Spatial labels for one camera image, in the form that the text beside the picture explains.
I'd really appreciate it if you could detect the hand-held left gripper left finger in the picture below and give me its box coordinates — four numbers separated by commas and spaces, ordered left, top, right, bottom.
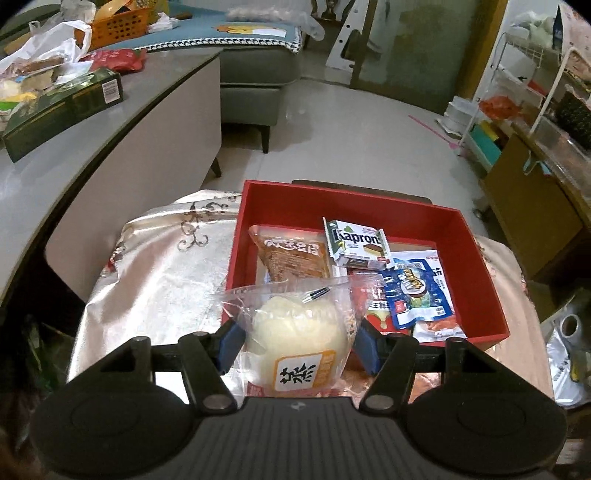
99, 318, 246, 412

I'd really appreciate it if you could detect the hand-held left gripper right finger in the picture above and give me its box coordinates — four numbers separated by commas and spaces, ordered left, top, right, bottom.
358, 318, 498, 415

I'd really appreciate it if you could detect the red snack packet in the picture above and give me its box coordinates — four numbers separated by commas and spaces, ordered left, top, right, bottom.
348, 270, 411, 335

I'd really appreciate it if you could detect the white bun clear packet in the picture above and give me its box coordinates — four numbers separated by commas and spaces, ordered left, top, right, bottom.
221, 279, 365, 400

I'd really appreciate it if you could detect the orange-brown clear snack packet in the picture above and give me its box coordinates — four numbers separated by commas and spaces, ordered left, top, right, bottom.
249, 224, 332, 282

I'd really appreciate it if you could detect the green and white wafer packet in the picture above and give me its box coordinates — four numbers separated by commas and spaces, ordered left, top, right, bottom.
322, 217, 392, 271

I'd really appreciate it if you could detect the red box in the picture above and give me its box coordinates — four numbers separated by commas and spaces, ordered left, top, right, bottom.
221, 180, 511, 354

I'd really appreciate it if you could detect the white and black snack packet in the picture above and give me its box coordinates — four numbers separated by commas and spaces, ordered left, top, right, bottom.
390, 249, 467, 344

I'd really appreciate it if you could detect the blue snack packet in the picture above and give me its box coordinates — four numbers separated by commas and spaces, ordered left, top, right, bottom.
379, 258, 455, 329

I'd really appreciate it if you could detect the cream satin cloth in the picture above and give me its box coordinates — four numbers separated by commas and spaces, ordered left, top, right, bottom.
67, 189, 555, 402

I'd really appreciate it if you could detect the white printed shopping bag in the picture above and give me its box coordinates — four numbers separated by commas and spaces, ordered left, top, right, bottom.
545, 295, 591, 407

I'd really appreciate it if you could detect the brown cardboard box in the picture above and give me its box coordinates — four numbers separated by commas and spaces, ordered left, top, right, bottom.
480, 134, 585, 282

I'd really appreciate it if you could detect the grey coffee table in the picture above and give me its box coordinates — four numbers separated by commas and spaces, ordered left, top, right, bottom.
0, 46, 225, 305

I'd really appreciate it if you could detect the pink stick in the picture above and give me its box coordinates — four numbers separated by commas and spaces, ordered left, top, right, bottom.
409, 114, 462, 148

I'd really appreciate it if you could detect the teal storage box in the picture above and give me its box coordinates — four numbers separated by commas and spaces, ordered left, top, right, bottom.
468, 122, 502, 162

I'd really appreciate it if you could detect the grey sofa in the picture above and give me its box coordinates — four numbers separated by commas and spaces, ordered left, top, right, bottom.
134, 0, 315, 155

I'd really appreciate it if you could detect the white plastic container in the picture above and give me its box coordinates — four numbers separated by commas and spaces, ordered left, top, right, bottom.
445, 95, 476, 132

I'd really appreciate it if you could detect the orange plastic bag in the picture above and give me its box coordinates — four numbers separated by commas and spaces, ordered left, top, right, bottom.
478, 95, 520, 121

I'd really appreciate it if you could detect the dark green box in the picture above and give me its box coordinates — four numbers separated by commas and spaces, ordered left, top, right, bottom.
2, 69, 124, 163

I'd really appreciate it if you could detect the white perforated board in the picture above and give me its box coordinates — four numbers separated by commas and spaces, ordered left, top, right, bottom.
325, 0, 375, 70

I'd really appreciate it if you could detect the red crinkled packet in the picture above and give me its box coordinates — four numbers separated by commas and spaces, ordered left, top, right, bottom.
81, 48, 147, 73

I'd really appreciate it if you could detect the dark woven basket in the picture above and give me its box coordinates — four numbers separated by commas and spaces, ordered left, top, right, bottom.
556, 90, 591, 137

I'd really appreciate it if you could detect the blue sofa cover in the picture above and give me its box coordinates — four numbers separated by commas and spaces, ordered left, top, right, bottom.
131, 0, 308, 56

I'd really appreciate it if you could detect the clear plastic bag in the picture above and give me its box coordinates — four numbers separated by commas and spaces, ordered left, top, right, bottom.
226, 2, 326, 40

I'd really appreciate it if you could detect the orange plastic basket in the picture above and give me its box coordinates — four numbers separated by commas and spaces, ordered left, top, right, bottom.
76, 0, 153, 51

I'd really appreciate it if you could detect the dark wooden chair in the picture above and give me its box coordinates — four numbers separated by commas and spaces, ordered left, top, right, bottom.
321, 0, 352, 21

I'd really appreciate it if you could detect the white plastic bag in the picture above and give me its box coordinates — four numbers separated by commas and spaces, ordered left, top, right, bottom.
0, 18, 93, 121

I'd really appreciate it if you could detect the printed paper sheet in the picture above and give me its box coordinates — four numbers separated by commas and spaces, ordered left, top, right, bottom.
554, 4, 591, 88

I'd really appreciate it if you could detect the white wire rack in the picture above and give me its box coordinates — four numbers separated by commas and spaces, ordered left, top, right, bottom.
462, 28, 591, 176

